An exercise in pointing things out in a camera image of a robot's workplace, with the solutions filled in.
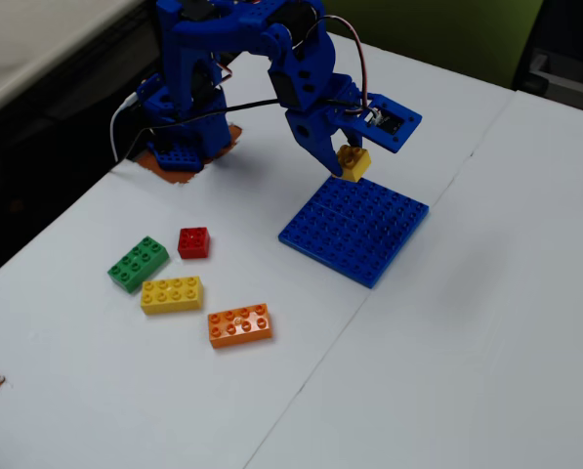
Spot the green and black chair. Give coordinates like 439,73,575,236
325,0,583,117

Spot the white cable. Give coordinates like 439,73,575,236
109,94,142,163

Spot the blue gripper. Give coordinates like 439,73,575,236
267,29,371,178

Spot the orange 2x4 toy block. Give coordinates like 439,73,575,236
207,302,274,350

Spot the yellow 2x2 toy block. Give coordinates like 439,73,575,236
335,144,372,184

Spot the red and white servo wire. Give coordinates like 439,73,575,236
290,16,376,118

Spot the black cable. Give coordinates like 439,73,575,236
123,99,285,163

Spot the white desk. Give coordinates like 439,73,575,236
0,0,144,126

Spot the red 2x2 toy block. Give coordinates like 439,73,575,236
177,226,212,261

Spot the blue 8x8 toy baseplate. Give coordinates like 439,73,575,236
277,176,431,291

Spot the yellow 2x4 toy block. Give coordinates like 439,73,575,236
140,275,206,317

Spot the green 2x4 toy block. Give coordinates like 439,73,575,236
105,235,171,295

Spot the blue camera mount with camera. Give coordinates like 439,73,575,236
356,91,424,155

